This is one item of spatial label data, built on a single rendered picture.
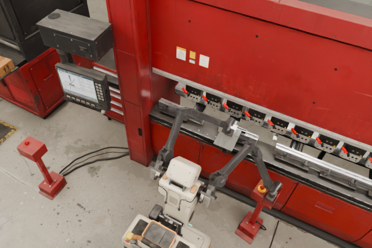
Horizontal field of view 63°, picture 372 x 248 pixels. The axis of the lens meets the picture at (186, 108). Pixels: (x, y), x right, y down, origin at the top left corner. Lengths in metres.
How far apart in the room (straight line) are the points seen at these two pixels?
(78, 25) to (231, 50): 1.15
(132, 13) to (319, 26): 1.27
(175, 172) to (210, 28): 1.08
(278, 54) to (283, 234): 2.04
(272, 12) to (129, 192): 2.48
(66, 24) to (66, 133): 2.10
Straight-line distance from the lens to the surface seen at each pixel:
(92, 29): 2.41
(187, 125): 3.05
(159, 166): 2.34
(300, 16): 2.10
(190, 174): 2.15
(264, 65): 2.36
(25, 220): 3.79
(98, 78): 2.49
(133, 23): 2.41
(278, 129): 2.74
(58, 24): 2.53
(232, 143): 2.81
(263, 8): 2.12
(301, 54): 2.24
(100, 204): 3.64
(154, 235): 2.46
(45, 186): 3.77
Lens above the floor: 3.20
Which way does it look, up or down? 46 degrees down
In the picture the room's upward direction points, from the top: 4 degrees clockwise
